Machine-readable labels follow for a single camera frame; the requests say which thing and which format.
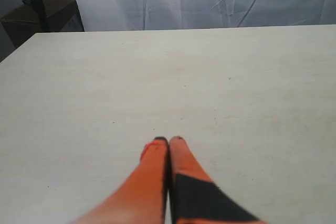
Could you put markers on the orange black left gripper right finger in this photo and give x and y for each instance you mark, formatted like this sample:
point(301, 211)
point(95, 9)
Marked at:
point(195, 198)

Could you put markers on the black stand pole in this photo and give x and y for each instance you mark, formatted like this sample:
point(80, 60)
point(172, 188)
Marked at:
point(39, 8)

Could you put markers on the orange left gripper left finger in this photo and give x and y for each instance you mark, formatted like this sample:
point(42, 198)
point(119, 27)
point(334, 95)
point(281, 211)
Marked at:
point(142, 196)

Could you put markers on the brown cardboard box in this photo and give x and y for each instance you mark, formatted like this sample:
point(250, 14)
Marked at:
point(22, 23)

